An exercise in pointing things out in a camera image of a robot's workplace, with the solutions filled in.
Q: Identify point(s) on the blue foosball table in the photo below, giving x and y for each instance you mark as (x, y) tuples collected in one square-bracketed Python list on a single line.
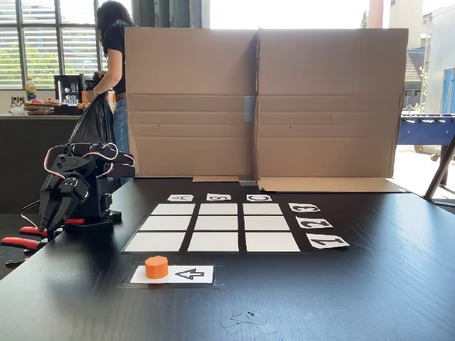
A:
[(424, 133)]

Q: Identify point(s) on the black shelf with glasses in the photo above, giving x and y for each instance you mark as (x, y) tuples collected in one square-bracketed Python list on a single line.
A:
[(58, 89)]

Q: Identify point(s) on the wooden boards with food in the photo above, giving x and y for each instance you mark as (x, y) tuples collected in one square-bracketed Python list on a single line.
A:
[(39, 108)]

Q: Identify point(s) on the paper label letter B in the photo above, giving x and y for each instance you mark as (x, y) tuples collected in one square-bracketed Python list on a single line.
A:
[(218, 197)]

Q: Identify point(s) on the slanted wooden leg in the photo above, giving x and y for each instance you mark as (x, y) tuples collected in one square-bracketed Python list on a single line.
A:
[(439, 174)]

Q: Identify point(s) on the paper label number 2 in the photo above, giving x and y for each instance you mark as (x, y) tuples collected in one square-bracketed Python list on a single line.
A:
[(314, 223)]

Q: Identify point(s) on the grey tape strip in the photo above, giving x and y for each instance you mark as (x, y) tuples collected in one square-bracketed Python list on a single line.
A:
[(250, 108), (247, 183)]

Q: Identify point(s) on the white nine-square paper grid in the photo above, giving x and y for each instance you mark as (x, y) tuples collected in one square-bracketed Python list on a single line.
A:
[(217, 227)]

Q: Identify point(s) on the paper label letter C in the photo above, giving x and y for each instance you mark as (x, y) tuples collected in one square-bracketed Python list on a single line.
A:
[(258, 197)]

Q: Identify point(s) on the person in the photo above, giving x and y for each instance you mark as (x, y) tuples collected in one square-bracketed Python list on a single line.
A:
[(115, 46)]

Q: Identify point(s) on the white arrow paper sheet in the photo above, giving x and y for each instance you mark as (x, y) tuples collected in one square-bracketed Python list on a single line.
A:
[(192, 274)]

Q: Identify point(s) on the black plastic bag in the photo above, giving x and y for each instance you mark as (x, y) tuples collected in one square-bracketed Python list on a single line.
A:
[(94, 120)]

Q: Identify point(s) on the yellow bottle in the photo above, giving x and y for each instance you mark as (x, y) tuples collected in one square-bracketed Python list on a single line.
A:
[(31, 89)]

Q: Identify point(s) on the round orange token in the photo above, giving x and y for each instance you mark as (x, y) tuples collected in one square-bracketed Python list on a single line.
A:
[(156, 267)]

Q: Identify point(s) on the black counter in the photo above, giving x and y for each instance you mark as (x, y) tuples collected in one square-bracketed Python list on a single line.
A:
[(21, 160)]

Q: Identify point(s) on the brown cardboard panel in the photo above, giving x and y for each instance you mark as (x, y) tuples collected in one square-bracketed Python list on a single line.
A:
[(330, 71), (188, 71)]

